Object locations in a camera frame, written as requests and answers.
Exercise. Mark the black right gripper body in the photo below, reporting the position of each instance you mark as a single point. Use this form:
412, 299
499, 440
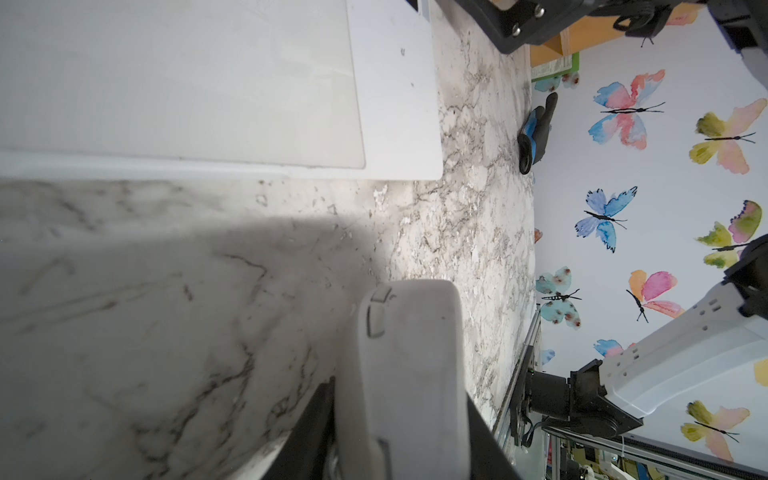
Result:
526, 22

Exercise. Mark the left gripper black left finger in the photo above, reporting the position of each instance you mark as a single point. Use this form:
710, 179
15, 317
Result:
304, 455

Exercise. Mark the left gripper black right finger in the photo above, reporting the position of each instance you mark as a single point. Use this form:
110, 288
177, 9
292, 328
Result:
487, 459

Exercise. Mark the grey wireless mouse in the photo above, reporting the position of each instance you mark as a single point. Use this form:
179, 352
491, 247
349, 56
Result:
400, 399

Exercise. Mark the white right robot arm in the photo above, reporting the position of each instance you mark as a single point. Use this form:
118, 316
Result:
652, 272

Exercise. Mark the silver laptop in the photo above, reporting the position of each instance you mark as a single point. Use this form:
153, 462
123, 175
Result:
172, 90

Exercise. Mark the green and white leaflet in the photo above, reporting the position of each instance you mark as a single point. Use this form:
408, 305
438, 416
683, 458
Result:
558, 67

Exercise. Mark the wooden desktop shelf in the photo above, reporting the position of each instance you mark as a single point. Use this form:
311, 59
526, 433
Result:
612, 20

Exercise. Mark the black and blue work glove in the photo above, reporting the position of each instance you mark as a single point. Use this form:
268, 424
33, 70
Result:
533, 137

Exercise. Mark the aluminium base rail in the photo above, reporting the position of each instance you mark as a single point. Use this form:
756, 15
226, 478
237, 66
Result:
549, 456

